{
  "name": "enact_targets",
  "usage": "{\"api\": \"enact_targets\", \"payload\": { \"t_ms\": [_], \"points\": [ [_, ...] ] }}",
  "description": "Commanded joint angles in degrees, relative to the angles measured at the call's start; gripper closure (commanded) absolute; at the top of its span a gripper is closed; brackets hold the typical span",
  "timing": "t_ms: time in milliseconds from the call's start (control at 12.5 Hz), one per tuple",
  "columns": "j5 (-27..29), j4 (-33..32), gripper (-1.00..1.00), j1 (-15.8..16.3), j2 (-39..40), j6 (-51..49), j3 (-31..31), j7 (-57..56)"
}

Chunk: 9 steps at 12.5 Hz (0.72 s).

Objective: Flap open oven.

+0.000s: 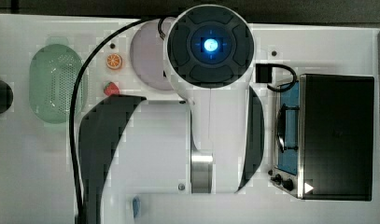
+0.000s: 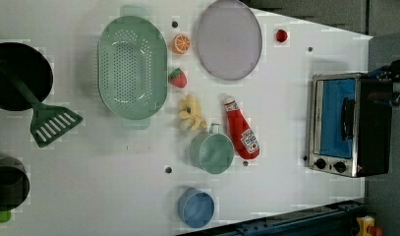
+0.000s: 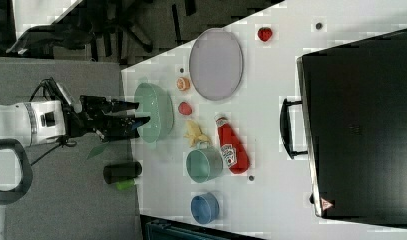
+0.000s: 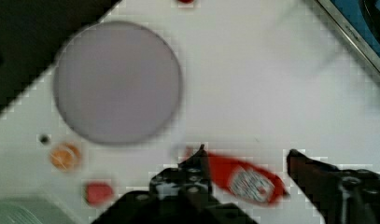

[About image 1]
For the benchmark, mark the black toaster oven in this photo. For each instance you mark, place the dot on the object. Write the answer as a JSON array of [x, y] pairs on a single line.
[[323, 138]]

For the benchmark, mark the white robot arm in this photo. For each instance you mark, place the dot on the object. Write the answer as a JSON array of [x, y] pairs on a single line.
[[209, 140]]

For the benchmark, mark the lavender round plate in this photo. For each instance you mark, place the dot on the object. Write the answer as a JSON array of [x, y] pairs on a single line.
[[146, 56]]

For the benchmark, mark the red strawberry toy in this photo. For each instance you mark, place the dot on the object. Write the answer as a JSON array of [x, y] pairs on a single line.
[[111, 89]]

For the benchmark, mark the orange slice toy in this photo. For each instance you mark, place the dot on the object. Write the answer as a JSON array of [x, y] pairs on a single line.
[[114, 61]]

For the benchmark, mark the blue plastic cup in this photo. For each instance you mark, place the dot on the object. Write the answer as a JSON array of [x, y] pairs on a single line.
[[136, 207]]

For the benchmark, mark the green plastic colander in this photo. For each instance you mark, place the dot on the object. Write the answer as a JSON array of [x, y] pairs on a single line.
[[52, 75]]

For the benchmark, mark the black round pot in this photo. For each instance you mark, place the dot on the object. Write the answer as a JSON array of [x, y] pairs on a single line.
[[6, 96]]

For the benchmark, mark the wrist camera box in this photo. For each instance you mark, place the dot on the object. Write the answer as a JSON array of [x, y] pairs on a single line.
[[263, 73]]

